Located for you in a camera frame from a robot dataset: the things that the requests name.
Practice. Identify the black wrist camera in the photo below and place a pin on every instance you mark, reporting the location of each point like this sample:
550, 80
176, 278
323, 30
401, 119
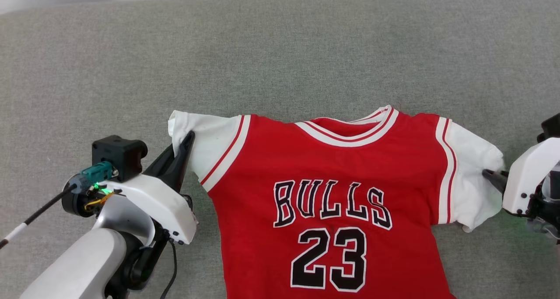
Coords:
552, 128
118, 154

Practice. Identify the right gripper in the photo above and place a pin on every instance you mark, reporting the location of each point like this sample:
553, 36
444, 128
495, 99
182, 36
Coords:
549, 211

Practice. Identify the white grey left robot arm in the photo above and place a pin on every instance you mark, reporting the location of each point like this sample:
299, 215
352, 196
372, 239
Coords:
74, 264

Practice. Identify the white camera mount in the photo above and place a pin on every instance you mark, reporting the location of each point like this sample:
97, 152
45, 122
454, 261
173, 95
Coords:
529, 176
162, 207

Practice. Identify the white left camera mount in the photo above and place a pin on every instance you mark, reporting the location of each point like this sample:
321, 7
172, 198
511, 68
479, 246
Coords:
162, 207

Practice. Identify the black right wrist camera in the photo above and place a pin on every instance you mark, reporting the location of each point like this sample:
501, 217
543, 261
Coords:
552, 128

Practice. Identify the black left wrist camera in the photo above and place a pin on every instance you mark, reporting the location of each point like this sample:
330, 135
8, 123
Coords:
118, 154

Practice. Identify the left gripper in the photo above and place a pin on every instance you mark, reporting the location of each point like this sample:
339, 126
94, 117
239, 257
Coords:
74, 200

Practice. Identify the red Bulls jersey white sleeves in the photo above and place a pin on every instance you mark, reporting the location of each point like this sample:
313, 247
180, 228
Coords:
332, 159

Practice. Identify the grey fabric sofa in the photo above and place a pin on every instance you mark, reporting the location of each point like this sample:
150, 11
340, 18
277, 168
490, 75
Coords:
280, 49

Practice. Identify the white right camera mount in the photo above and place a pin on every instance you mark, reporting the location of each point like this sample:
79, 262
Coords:
529, 176

